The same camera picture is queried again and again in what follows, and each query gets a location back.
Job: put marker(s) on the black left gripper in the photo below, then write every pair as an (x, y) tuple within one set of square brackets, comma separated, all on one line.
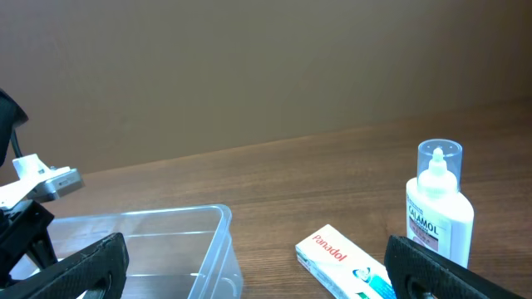
[(24, 232)]

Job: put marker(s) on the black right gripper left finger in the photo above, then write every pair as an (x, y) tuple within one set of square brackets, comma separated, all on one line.
[(96, 271)]

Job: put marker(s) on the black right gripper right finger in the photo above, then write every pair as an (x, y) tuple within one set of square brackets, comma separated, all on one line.
[(417, 272)]

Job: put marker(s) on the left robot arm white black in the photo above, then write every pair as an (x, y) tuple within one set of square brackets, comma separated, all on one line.
[(11, 116)]

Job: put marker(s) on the clear plastic container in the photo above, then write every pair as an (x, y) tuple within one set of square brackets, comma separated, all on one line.
[(173, 253)]

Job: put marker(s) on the white Panadol box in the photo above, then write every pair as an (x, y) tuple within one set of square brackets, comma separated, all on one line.
[(342, 267)]

